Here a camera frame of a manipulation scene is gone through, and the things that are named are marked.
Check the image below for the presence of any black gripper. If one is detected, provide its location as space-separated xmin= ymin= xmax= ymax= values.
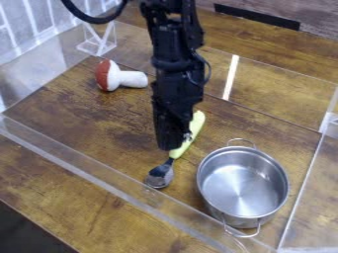
xmin=152 ymin=63 xmax=207 ymax=150

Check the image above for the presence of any green handled metal spoon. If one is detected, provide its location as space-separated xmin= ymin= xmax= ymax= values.
xmin=146 ymin=111 xmax=206 ymax=189

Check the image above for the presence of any stainless steel pot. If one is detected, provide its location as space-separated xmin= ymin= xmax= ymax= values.
xmin=197 ymin=138 xmax=289 ymax=238

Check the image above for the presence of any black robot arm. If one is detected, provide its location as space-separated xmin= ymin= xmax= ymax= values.
xmin=140 ymin=0 xmax=209 ymax=151

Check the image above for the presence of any red white toy mushroom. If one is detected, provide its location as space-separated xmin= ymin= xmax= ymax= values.
xmin=95 ymin=59 xmax=148 ymax=92

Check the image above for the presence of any black strip on table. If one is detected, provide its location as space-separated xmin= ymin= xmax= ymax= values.
xmin=214 ymin=3 xmax=301 ymax=31

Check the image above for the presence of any clear acrylic enclosure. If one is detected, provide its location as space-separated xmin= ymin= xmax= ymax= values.
xmin=0 ymin=11 xmax=338 ymax=253

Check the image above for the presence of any black cable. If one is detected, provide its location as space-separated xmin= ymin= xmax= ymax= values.
xmin=59 ymin=0 xmax=130 ymax=25

